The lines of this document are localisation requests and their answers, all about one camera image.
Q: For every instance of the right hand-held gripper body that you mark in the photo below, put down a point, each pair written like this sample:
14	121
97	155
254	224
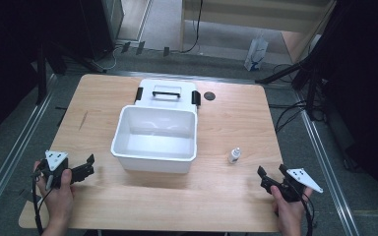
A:
290	188

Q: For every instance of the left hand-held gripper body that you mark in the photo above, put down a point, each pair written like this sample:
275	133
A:
56	170

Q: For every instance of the small white bottle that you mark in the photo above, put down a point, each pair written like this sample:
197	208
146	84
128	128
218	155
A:
234	156

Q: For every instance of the white plastic storage box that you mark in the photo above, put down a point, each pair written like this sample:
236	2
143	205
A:
156	141

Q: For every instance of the person's right hand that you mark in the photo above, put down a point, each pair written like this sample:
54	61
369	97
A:
288	213

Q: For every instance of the person's left hand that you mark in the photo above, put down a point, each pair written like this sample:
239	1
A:
59	200

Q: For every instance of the black round table grommet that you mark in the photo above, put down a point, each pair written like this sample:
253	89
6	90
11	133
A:
209	96

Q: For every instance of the black metal stand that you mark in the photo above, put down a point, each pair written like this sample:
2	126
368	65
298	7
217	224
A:
41	75

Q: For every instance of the black tripod stand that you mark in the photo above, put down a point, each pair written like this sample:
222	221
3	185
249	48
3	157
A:
303	70

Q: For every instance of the black tape strip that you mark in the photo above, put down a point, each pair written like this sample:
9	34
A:
125	47
166	51
140	47

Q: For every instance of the white paper bag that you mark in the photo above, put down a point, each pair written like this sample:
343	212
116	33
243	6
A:
256	52

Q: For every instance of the dark cabinet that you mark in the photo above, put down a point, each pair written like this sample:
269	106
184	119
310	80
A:
105	23

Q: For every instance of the light wooden furniture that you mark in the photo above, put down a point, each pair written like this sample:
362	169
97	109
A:
259	16

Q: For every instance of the metal floor rail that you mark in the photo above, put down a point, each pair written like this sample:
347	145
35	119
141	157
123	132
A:
13	157
328	164

